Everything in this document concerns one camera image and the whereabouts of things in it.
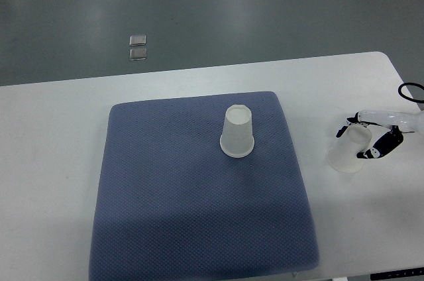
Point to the white paper cup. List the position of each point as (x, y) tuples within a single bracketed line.
[(237, 139), (342, 156)]

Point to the black table control panel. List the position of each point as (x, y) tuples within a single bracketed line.
[(407, 273)]

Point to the white paper cup on mat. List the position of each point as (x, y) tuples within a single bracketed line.
[(237, 139)]

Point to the blue textured fabric mat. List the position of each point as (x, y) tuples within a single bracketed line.
[(171, 205)]

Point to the upper metal floor plate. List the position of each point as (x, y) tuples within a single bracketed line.
[(137, 40)]

